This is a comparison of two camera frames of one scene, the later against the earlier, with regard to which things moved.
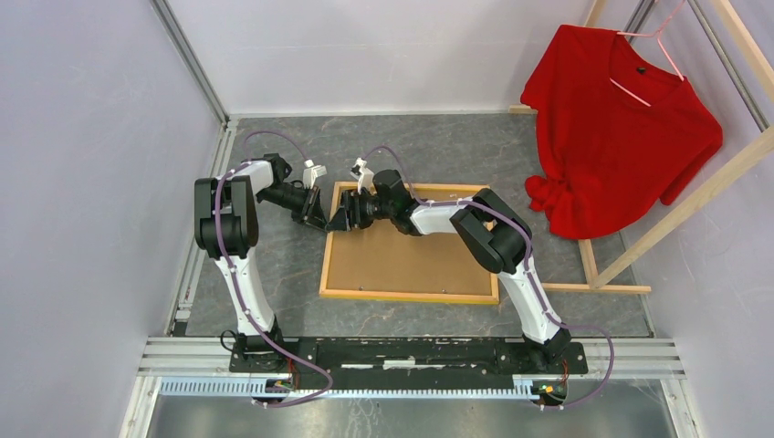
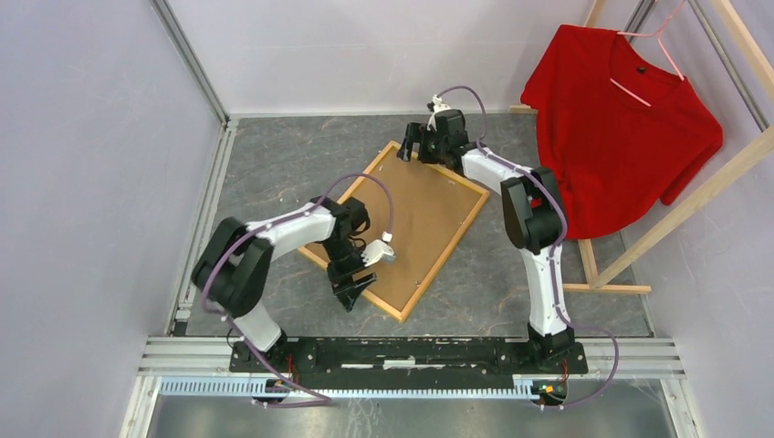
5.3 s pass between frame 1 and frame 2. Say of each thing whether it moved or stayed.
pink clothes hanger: stayed
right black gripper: moved
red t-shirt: stayed
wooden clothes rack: stayed
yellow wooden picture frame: moved
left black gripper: moved
